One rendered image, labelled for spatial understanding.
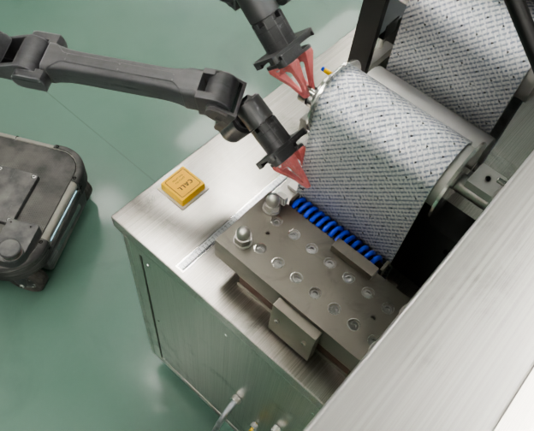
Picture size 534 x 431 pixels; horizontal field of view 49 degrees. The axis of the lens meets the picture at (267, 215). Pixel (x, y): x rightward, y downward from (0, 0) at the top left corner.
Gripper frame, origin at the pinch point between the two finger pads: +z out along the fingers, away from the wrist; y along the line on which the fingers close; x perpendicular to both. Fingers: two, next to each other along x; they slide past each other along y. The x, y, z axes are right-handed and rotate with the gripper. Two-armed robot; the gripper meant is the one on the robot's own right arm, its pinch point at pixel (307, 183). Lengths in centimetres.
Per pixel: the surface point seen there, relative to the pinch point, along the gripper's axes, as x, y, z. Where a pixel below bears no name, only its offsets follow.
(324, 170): 7.7, 0.3, -0.9
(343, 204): 5.9, 0.3, 6.6
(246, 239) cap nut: -1.8, 17.0, 0.3
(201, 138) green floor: -137, -56, -22
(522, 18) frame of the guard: 66, 16, -10
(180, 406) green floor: -98, 30, 45
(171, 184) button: -26.2, 11.9, -15.8
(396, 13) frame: 4.3, -41.7, -15.0
